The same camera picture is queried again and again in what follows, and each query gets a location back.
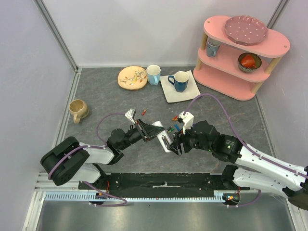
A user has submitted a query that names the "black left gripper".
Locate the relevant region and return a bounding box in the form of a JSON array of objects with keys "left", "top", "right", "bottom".
[{"left": 119, "top": 118, "right": 165, "bottom": 150}]

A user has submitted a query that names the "white remote control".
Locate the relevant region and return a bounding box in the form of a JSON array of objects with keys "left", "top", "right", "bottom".
[{"left": 152, "top": 121, "right": 172, "bottom": 153}]

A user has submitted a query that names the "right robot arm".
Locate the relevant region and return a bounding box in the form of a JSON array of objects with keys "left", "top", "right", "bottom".
[{"left": 168, "top": 121, "right": 308, "bottom": 210}]

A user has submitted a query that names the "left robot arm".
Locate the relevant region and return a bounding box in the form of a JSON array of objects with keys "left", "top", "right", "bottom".
[{"left": 40, "top": 119, "right": 167, "bottom": 189}]

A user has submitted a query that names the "white square plate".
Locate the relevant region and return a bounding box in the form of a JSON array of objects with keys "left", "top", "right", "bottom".
[{"left": 160, "top": 71, "right": 200, "bottom": 103}]

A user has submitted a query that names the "beige floral plate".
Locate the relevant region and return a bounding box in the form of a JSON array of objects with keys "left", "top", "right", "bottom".
[{"left": 117, "top": 65, "right": 148, "bottom": 90}]

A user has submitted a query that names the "light blue mug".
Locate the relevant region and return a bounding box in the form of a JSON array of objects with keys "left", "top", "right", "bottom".
[{"left": 146, "top": 64, "right": 161, "bottom": 85}]

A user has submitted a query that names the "dark blue mug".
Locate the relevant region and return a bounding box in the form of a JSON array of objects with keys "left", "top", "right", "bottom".
[{"left": 167, "top": 71, "right": 189, "bottom": 92}]

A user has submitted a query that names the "beige mug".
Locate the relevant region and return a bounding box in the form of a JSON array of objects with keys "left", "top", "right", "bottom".
[{"left": 69, "top": 99, "right": 90, "bottom": 124}]

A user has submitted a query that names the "pink three-tier shelf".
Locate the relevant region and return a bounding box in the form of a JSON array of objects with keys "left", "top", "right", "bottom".
[{"left": 193, "top": 15, "right": 290, "bottom": 101}]

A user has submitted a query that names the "blue grey mug on shelf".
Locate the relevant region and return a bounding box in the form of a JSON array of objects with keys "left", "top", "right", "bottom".
[{"left": 206, "top": 38, "right": 221, "bottom": 57}]

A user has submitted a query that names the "red cup in bowl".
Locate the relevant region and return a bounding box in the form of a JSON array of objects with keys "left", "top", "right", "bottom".
[{"left": 240, "top": 54, "right": 256, "bottom": 68}]

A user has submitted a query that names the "dark patterned bowl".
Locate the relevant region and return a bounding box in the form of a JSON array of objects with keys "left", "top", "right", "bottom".
[{"left": 238, "top": 52, "right": 262, "bottom": 73}]

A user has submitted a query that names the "purple dotted plate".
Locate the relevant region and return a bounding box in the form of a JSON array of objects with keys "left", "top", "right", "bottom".
[{"left": 224, "top": 15, "right": 269, "bottom": 46}]

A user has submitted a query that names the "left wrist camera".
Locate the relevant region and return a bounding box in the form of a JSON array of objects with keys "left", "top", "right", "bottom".
[{"left": 125, "top": 109, "right": 136, "bottom": 122}]

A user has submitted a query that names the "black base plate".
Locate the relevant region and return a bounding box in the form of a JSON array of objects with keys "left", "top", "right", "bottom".
[{"left": 92, "top": 173, "right": 240, "bottom": 191}]

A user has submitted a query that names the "slotted cable duct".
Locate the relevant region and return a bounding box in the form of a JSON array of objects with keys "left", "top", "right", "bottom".
[{"left": 44, "top": 191, "right": 236, "bottom": 203}]

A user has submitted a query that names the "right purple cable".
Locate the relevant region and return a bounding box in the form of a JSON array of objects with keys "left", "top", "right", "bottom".
[{"left": 184, "top": 93, "right": 308, "bottom": 209}]

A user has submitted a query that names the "aluminium frame rail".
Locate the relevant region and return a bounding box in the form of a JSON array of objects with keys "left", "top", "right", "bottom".
[{"left": 33, "top": 0, "right": 80, "bottom": 73}]

